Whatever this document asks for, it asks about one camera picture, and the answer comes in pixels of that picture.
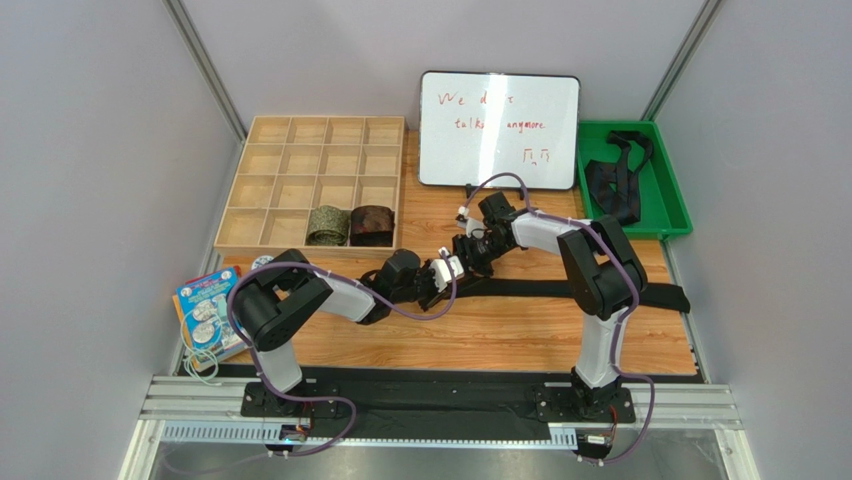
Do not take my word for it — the black tie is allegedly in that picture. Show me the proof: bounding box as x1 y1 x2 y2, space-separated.
456 277 691 313

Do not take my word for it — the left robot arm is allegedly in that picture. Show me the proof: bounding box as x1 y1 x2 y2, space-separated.
226 249 473 413

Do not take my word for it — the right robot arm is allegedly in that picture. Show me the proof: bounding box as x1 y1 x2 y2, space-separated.
453 192 647 419

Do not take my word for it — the brown red rolled tie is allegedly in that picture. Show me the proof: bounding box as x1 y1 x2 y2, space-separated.
349 205 395 247

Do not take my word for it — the green patterned rolled tie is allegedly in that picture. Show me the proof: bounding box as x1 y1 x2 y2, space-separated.
306 205 350 246

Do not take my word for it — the white whiteboard with red writing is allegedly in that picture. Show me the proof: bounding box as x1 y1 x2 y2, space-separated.
418 71 581 191

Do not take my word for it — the dark striped tie in bin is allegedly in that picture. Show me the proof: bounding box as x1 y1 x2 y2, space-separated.
584 130 655 226

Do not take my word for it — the wooden compartment organizer box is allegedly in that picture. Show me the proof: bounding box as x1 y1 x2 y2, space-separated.
214 115 406 258

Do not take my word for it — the red children's book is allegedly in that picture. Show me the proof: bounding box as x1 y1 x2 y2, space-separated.
171 264 244 364

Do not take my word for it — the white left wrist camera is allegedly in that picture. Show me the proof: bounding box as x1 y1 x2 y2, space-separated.
429 247 465 293

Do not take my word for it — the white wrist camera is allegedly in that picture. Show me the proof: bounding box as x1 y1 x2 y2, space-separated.
429 247 465 293
456 206 486 239

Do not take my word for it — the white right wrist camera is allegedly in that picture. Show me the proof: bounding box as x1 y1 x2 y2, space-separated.
456 206 486 239

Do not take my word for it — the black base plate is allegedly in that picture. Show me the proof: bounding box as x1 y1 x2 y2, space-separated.
240 367 646 441

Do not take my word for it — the aluminium frame rail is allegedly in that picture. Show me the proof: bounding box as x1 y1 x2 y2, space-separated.
119 367 758 479

